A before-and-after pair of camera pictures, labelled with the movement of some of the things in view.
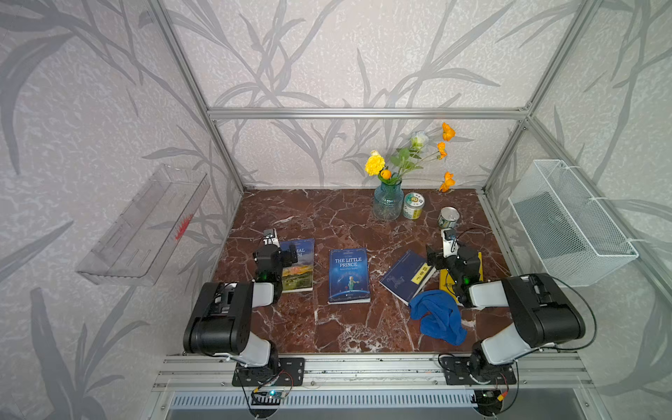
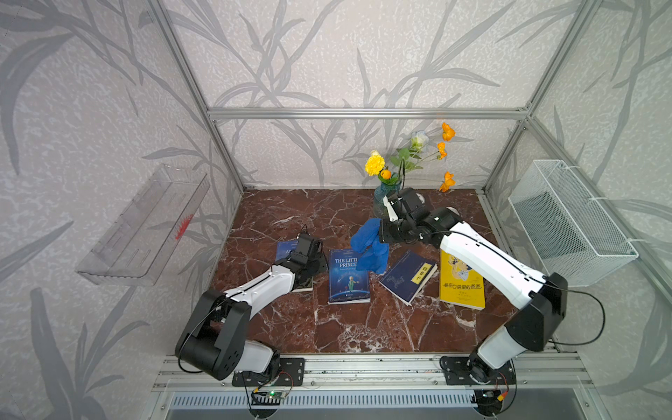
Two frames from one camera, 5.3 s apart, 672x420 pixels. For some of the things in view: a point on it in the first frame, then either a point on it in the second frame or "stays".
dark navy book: x=405 y=278 stays
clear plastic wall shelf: x=135 y=248 stays
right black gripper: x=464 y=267 to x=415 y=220
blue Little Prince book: x=348 y=276 stays
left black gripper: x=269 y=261 to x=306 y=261
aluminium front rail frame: x=533 y=372 stays
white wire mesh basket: x=577 y=244 stays
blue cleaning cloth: x=441 y=316 to x=372 y=254
